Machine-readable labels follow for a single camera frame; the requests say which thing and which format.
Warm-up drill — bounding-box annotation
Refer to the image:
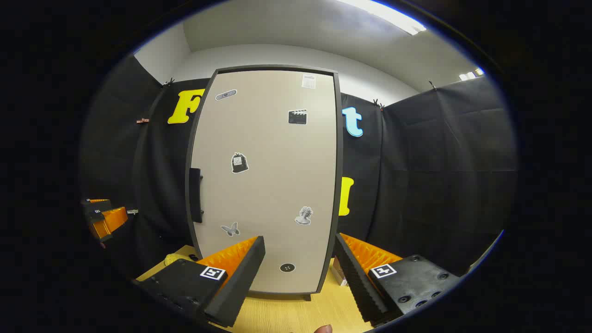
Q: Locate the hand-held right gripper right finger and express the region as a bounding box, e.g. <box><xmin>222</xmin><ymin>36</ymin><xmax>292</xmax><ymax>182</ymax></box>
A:
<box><xmin>334</xmin><ymin>233</ymin><xmax>463</xmax><ymax>328</ymax></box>

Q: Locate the black cabinet door handle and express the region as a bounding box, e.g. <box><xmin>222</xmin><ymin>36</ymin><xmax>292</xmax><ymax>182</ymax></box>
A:
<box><xmin>189</xmin><ymin>168</ymin><xmax>204</xmax><ymax>224</ymax></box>

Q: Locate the yellow bumpy toy fruit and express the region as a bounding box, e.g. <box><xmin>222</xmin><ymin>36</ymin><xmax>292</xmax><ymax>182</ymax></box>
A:
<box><xmin>164</xmin><ymin>252</ymin><xmax>198</xmax><ymax>268</ymax></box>

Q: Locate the black backdrop cloth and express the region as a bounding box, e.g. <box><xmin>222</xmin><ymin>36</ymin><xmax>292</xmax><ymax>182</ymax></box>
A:
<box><xmin>79</xmin><ymin>53</ymin><xmax>518</xmax><ymax>283</ymax></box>

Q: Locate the beige cabinet door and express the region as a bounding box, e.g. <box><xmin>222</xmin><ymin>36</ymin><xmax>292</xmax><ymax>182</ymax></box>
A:
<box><xmin>191</xmin><ymin>69</ymin><xmax>337</xmax><ymax>294</ymax></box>

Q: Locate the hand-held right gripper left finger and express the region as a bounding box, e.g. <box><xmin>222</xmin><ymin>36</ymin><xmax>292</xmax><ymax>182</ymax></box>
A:
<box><xmin>134</xmin><ymin>236</ymin><xmax>266</xmax><ymax>328</ymax></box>

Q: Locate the dark grey cabinet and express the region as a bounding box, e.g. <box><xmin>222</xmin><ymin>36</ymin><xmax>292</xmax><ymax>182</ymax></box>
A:
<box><xmin>185</xmin><ymin>65</ymin><xmax>344</xmax><ymax>302</ymax></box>

